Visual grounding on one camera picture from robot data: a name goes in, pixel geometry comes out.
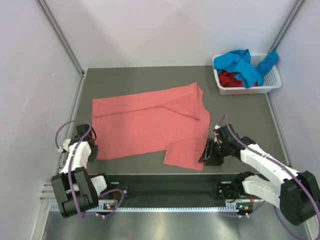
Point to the red t shirt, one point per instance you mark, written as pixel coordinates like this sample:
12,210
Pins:
231,80

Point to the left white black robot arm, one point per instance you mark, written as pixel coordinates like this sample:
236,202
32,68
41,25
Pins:
75,191

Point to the white plastic basket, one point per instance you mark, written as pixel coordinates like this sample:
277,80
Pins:
272,79

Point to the left aluminium corner post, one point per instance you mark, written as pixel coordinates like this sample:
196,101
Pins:
60,35

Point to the aluminium frame rail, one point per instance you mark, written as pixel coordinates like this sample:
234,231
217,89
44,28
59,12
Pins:
47,194

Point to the pink t shirt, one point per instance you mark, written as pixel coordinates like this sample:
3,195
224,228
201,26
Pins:
173,120

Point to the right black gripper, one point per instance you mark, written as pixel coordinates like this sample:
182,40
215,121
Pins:
209,155

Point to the blue t shirt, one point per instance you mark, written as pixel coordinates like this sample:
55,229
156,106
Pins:
239,61

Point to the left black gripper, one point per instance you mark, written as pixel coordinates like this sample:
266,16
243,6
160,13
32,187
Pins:
92,158

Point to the right aluminium corner post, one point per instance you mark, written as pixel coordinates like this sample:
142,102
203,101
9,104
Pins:
294,12

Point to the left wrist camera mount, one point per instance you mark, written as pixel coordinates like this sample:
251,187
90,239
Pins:
65,146

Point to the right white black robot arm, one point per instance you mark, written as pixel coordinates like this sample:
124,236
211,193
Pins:
296,194

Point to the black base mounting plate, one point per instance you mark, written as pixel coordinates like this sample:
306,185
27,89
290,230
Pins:
170,190

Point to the aluminium corner post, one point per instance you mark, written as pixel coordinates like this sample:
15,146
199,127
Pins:
294,12
60,35

